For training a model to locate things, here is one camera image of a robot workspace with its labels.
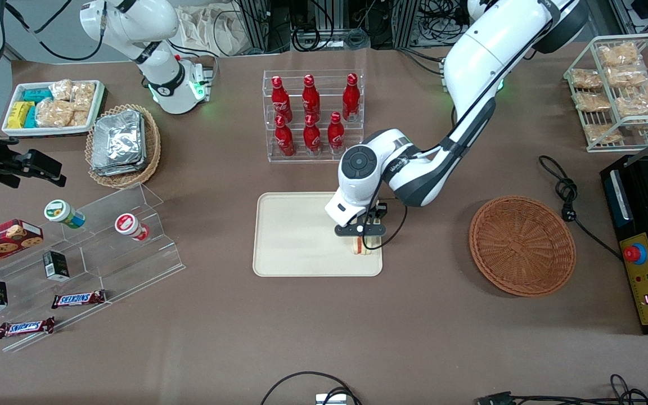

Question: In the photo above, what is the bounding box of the clear acrylic bottle rack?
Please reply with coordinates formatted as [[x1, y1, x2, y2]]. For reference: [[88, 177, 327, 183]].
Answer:
[[263, 69, 366, 164]]

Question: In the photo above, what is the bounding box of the tan oval wicker basket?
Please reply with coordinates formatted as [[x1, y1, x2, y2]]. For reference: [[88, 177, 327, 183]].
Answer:
[[84, 103, 162, 190]]

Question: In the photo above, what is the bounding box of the black cable connector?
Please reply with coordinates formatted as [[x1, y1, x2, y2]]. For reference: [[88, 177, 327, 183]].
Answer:
[[476, 391, 514, 405]]

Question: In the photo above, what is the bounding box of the clear acrylic stepped shelf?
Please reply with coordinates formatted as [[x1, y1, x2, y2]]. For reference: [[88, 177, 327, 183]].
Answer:
[[0, 182, 186, 354]]

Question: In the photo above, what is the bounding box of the yellow snack packet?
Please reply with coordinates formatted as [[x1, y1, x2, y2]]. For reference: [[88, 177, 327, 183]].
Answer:
[[7, 101, 35, 130]]

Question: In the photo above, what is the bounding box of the white plastic bag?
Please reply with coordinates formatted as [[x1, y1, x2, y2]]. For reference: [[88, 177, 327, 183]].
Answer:
[[177, 4, 247, 57]]

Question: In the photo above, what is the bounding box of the black left wrist cable box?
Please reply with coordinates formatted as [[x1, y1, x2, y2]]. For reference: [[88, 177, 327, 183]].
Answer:
[[365, 201, 389, 224]]

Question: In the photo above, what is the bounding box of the snickers chocolate bar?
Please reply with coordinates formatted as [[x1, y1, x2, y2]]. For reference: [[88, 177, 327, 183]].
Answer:
[[51, 289, 107, 310], [0, 316, 56, 340]]

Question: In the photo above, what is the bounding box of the clear bagged pastry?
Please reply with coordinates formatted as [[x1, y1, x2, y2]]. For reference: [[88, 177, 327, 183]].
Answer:
[[570, 68, 604, 90], [605, 64, 648, 89], [615, 84, 648, 120], [597, 42, 640, 68], [583, 123, 624, 145], [573, 91, 613, 113]]

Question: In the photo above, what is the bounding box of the black background cable bundle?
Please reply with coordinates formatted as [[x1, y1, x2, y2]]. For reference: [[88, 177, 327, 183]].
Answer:
[[289, 22, 371, 52]]

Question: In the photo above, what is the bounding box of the silver foil pack stack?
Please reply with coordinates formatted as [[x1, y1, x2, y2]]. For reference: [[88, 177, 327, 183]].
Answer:
[[91, 109, 147, 177]]

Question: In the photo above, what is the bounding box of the black power cable with plug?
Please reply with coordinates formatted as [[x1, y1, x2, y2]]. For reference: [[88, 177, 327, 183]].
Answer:
[[538, 155, 624, 261]]

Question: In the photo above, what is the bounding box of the green lid cup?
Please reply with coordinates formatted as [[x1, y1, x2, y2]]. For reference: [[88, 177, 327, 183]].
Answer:
[[43, 199, 86, 230]]

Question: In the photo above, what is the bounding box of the red cola bottle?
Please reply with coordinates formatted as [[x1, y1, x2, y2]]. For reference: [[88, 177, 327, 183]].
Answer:
[[303, 114, 322, 156], [301, 74, 321, 121], [327, 111, 346, 155], [274, 115, 296, 158], [271, 76, 293, 123], [341, 73, 361, 123]]

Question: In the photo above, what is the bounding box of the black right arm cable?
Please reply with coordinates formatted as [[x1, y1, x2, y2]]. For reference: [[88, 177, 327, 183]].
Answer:
[[4, 0, 106, 62]]

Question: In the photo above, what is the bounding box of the white rectangular snack tray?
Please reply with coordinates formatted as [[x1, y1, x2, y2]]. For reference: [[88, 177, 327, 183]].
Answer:
[[1, 79, 106, 138]]

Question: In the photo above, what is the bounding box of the red lid cup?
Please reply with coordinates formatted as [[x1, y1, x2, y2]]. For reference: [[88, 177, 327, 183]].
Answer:
[[114, 213, 151, 242]]

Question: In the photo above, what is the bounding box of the thin black cable tangle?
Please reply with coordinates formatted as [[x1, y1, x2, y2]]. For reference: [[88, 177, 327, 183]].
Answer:
[[512, 373, 648, 405]]

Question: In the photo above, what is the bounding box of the black looped cable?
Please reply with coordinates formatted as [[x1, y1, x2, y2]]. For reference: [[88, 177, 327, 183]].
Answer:
[[260, 371, 363, 405]]

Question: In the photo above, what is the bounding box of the brown round wicker basket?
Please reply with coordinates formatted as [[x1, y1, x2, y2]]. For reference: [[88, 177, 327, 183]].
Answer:
[[469, 195, 577, 298]]

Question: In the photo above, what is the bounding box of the black machine housing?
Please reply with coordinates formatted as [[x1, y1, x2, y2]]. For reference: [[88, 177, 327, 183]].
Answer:
[[600, 154, 648, 336]]

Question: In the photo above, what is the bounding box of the beige plastic tray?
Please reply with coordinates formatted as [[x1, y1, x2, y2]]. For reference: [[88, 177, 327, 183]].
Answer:
[[253, 191, 384, 278]]

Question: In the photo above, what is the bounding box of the triangular sandwich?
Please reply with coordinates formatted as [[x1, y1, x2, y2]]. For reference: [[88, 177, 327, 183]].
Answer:
[[350, 236, 383, 256]]

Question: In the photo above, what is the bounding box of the red emergency stop button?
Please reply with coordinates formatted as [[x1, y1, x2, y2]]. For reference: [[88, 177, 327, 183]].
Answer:
[[623, 244, 648, 266]]

